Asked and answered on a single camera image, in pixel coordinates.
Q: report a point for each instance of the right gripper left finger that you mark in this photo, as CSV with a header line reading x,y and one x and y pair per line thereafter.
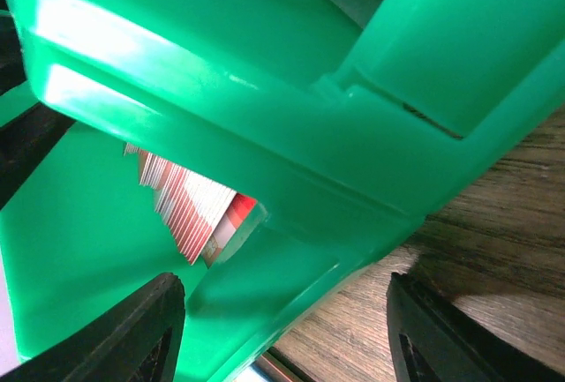
x,y
136,340

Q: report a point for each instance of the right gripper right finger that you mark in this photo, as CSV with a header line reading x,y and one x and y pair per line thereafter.
x,y
431,340

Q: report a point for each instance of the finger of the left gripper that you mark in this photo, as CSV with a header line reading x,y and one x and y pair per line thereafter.
x,y
12,71
25,142

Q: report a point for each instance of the red white card stack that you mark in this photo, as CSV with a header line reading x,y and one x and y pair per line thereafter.
x,y
201,214

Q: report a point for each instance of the left green bin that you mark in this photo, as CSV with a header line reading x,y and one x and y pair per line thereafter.
x,y
244,92

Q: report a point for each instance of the green bin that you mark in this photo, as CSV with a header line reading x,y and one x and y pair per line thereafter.
x,y
244,92
457,62

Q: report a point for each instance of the middle green bin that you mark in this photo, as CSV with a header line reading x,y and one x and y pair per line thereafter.
x,y
457,62

